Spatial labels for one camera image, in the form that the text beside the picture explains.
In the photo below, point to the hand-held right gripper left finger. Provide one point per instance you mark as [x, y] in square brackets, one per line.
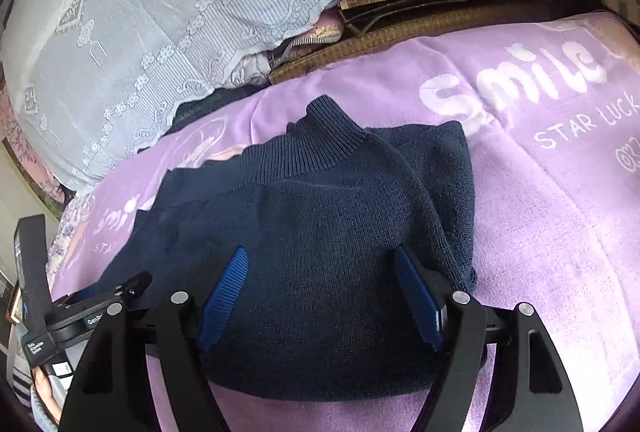
[225, 297]

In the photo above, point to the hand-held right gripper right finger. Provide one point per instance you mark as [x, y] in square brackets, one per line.
[417, 297]

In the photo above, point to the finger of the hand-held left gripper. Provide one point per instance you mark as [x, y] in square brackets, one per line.
[130, 284]

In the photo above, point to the navy knit sweater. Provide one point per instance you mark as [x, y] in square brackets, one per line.
[325, 212]

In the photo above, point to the person's left forearm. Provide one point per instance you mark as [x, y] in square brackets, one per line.
[45, 404]

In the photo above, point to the purple floral cloth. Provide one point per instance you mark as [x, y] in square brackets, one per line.
[65, 232]

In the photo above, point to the purple printed blanket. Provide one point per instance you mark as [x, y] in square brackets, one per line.
[525, 212]

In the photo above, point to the pink patterned cloth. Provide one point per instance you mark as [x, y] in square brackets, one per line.
[30, 152]

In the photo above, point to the dark cloth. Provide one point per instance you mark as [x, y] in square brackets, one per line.
[210, 105]

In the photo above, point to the brown woven mat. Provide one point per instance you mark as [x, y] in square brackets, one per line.
[390, 45]

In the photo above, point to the white lace cloth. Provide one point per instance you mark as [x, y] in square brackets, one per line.
[150, 12]

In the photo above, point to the striped pink cushion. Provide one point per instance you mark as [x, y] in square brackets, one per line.
[320, 32]

